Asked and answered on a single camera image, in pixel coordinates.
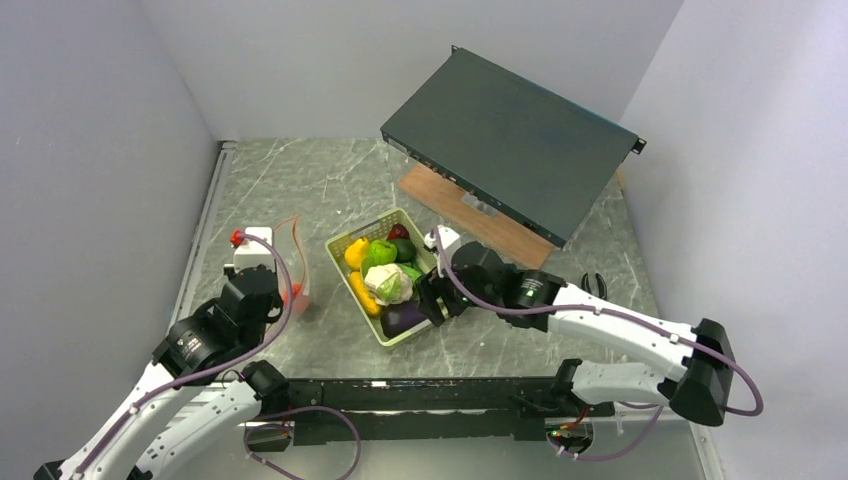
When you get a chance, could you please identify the black pliers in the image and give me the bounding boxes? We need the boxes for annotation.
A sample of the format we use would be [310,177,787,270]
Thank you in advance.
[580,272,609,300]

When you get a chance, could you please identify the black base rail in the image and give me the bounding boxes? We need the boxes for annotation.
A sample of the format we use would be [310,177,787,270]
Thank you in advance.
[245,376,623,453]

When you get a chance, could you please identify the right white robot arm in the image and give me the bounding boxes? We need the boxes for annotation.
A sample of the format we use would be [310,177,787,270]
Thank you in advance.
[415,242,737,427]

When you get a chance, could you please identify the green plastic basket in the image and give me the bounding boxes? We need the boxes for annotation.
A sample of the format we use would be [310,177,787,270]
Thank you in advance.
[325,208,436,348]

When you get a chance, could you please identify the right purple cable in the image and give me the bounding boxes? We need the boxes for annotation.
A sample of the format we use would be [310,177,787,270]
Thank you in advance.
[430,227,766,419]

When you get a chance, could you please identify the dark red fruit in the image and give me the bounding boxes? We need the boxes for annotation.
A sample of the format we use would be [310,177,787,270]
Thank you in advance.
[386,223,410,240]

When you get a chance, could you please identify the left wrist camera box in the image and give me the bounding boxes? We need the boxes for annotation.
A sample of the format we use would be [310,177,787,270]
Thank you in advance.
[230,227,276,273]

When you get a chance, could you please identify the green cucumber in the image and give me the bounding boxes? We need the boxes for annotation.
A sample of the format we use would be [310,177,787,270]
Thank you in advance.
[397,263,423,283]

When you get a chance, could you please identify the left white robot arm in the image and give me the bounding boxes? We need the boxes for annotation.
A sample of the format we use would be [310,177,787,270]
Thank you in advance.
[33,265,288,479]

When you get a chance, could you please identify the brown wooden board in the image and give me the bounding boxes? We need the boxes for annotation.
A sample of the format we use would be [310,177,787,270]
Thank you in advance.
[398,164,555,269]

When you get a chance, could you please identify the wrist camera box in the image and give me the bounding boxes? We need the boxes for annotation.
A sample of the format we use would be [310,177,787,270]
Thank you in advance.
[423,224,462,264]
[230,227,276,273]

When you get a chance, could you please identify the dark green avocado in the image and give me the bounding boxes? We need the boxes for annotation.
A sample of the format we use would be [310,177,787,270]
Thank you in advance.
[389,237,418,263]

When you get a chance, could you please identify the small yellow pepper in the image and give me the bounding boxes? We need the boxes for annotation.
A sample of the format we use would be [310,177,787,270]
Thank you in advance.
[343,237,370,271]

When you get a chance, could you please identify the black network switch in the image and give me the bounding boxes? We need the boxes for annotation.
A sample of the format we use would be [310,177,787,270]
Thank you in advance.
[380,47,647,248]

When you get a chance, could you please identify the clear orange zip bag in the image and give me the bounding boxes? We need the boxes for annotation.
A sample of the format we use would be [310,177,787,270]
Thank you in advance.
[273,216,311,321]

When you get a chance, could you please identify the orange peach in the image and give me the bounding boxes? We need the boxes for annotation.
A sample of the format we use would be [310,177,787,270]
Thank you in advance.
[280,282,311,316]

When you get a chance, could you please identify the purple eggplant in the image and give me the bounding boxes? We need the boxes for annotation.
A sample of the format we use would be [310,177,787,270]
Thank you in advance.
[380,300,427,338]

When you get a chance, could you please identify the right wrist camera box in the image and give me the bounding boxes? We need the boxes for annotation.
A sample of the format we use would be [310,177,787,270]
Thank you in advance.
[423,224,462,264]

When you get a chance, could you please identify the light green pepper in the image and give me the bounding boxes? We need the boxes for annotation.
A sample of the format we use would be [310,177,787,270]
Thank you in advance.
[360,239,397,278]

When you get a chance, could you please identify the white cauliflower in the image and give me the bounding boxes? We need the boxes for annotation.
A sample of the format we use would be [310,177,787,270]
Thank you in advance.
[364,264,414,306]

